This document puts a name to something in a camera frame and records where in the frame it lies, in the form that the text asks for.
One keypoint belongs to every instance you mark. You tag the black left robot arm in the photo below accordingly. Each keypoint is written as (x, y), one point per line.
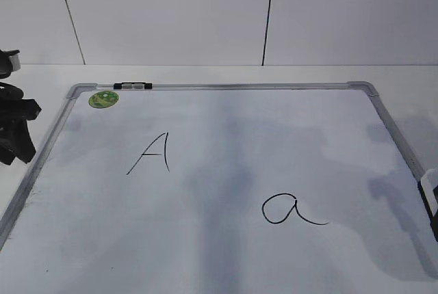
(16, 112)

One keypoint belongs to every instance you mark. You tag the aluminium framed whiteboard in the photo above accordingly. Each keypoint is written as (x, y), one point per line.
(221, 189)

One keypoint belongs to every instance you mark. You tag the black and white board clip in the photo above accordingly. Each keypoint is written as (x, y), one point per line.
(133, 86)

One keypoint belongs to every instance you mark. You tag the white whiteboard eraser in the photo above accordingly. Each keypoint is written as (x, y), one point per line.
(427, 187)

